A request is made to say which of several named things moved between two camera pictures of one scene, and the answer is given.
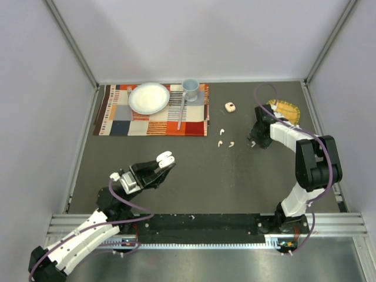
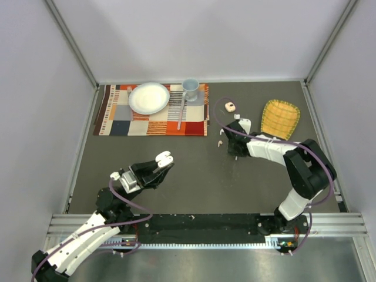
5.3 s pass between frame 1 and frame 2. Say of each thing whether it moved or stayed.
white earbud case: stayed
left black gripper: stayed
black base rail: stayed
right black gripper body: moved
